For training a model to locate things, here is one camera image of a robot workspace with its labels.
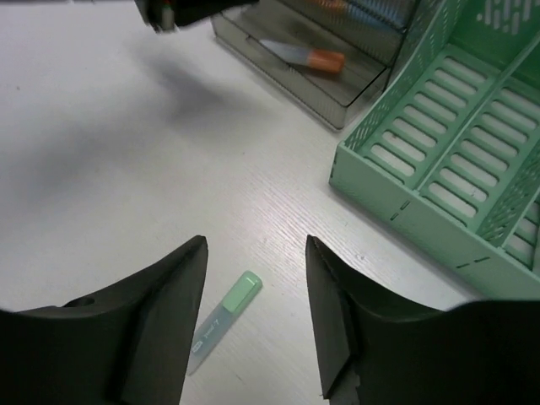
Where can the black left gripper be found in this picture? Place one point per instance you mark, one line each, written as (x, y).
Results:
(166, 16)

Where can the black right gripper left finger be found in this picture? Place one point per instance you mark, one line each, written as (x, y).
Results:
(127, 343)

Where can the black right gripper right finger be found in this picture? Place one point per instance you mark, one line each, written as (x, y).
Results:
(374, 346)

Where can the green cap highlighter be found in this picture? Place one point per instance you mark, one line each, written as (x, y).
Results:
(223, 316)

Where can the orange grey highlighter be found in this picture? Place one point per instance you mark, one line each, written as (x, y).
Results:
(317, 59)

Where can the clear drawer storage box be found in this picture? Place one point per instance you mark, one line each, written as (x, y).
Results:
(371, 53)

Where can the orange translucent highlighter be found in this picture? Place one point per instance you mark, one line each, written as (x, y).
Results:
(336, 6)

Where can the blue highlighter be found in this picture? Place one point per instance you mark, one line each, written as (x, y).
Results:
(378, 13)

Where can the green file organizer rack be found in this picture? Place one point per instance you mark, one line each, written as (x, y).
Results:
(448, 156)

